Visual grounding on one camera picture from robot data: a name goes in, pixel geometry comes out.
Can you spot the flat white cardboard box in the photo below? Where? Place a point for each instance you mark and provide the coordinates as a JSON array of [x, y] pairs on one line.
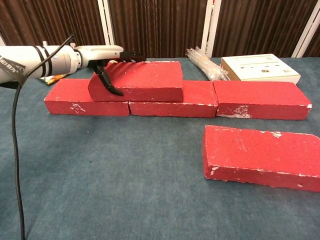
[[260, 67]]

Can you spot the brown folding screen white frames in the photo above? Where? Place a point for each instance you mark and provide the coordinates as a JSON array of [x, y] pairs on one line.
[[160, 25]]

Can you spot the bundle of clear plastic straws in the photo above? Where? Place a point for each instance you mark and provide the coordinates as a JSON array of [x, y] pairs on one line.
[[205, 65]]

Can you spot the blue felt table cover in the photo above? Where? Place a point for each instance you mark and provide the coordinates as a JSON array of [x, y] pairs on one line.
[[125, 187]]

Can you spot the red brick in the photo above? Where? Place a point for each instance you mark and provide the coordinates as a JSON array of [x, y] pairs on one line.
[[260, 155], [65, 100], [150, 80], [260, 97], [175, 108]]

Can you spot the green and white snack packet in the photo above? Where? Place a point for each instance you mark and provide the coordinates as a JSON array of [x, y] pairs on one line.
[[53, 78]]

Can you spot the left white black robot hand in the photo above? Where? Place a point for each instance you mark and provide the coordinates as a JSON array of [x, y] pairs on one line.
[[100, 53]]

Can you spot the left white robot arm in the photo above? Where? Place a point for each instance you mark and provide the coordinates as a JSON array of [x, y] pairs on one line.
[[25, 62]]

